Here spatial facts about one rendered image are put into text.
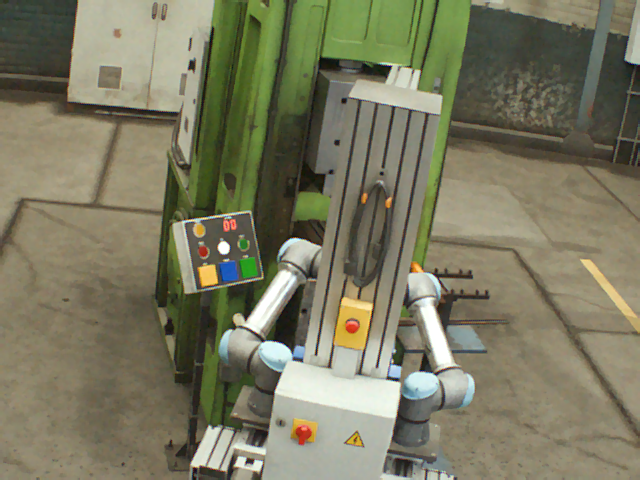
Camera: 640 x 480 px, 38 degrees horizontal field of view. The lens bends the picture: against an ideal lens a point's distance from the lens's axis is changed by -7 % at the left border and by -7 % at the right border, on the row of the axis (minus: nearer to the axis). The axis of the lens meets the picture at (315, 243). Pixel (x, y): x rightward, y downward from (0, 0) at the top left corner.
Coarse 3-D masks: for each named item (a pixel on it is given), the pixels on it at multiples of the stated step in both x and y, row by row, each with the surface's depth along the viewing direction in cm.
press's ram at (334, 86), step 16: (320, 64) 421; (320, 80) 404; (336, 80) 395; (352, 80) 400; (368, 80) 405; (384, 80) 410; (320, 96) 404; (336, 96) 397; (320, 112) 403; (336, 112) 400; (320, 128) 402; (336, 128) 403; (320, 144) 404; (336, 144) 406; (320, 160) 406; (336, 160) 408
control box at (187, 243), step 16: (176, 224) 386; (192, 224) 385; (208, 224) 390; (240, 224) 400; (176, 240) 387; (192, 240) 384; (208, 240) 389; (224, 240) 394; (240, 240) 398; (256, 240) 404; (192, 256) 383; (208, 256) 388; (224, 256) 393; (240, 256) 398; (256, 256) 403; (192, 272) 382; (240, 272) 397; (192, 288) 383; (208, 288) 386
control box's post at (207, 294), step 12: (204, 300) 407; (204, 312) 409; (204, 324) 411; (204, 336) 414; (204, 348) 416; (204, 360) 418; (192, 396) 425; (192, 408) 427; (192, 420) 429; (192, 432) 432; (192, 444) 435
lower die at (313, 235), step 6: (300, 222) 460; (306, 222) 461; (312, 222) 460; (324, 222) 464; (294, 228) 454; (306, 228) 454; (312, 228) 455; (300, 234) 448; (306, 234) 447; (312, 234) 448; (318, 234) 448; (306, 240) 443; (312, 240) 441; (318, 240) 443
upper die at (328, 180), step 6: (306, 168) 435; (306, 174) 435; (312, 174) 427; (318, 174) 419; (324, 174) 411; (330, 174) 411; (312, 180) 427; (318, 180) 419; (324, 180) 411; (330, 180) 411; (318, 186) 418; (324, 186) 412; (330, 186) 412; (324, 192) 413; (330, 192) 414
